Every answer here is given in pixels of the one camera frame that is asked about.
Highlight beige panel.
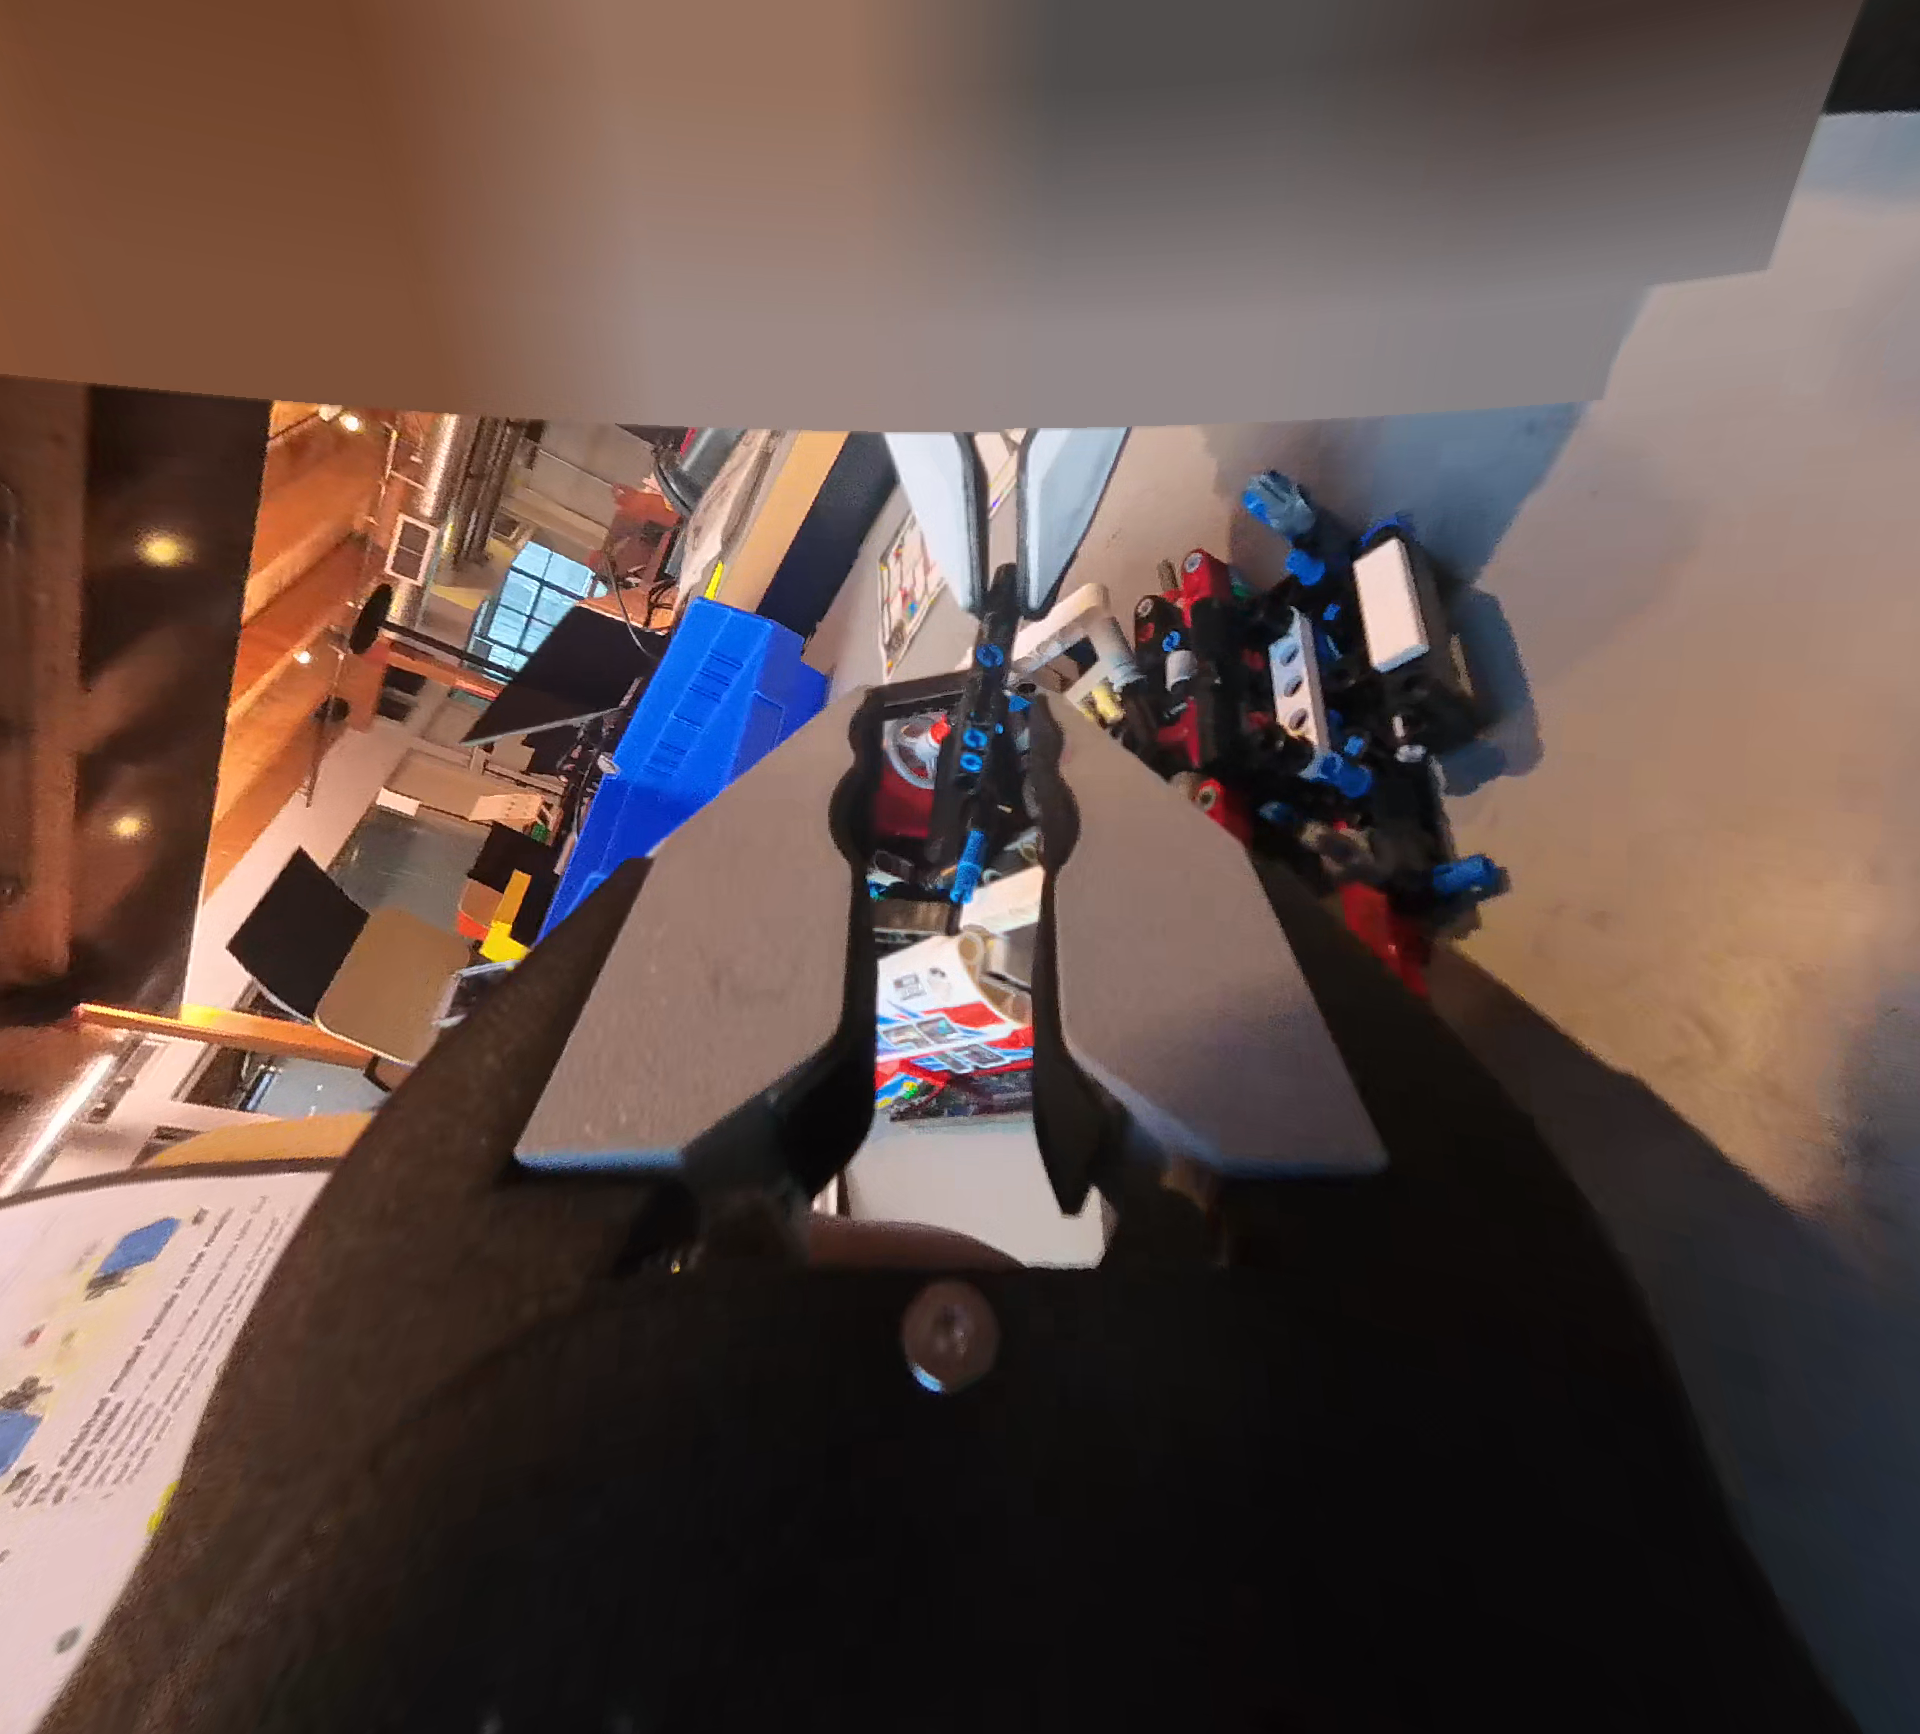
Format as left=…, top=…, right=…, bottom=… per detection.
left=314, top=907, right=469, bottom=1066

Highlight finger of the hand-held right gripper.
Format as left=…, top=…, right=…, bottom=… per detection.
left=1012, top=424, right=1131, bottom=613
left=884, top=428, right=993, bottom=613

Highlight plywood board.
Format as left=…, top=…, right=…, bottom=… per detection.
left=0, top=1105, right=378, bottom=1734

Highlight blue plastic bin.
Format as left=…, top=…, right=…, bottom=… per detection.
left=538, top=593, right=834, bottom=940

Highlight light grey desk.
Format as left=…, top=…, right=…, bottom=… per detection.
left=839, top=113, right=1920, bottom=1720

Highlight wooden-edged background table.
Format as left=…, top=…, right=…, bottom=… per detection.
left=658, top=424, right=901, bottom=620

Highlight black monitor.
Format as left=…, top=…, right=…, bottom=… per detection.
left=456, top=603, right=673, bottom=749
left=225, top=846, right=372, bottom=1015

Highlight black brick assembly blue pins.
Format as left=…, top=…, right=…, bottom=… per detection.
left=918, top=676, right=1039, bottom=908

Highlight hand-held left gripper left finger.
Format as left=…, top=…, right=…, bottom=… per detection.
left=513, top=683, right=881, bottom=1201

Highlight toy car chassis parts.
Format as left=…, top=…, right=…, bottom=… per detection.
left=1101, top=466, right=1509, bottom=1002

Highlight printed instruction sheet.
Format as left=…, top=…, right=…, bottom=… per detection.
left=0, top=1170, right=337, bottom=1720

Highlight yellow storage box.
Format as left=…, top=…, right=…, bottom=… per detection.
left=449, top=867, right=538, bottom=969

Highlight silver ventilation duct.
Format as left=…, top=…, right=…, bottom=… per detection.
left=393, top=417, right=518, bottom=575

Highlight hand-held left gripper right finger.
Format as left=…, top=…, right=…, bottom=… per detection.
left=1024, top=689, right=1388, bottom=1219

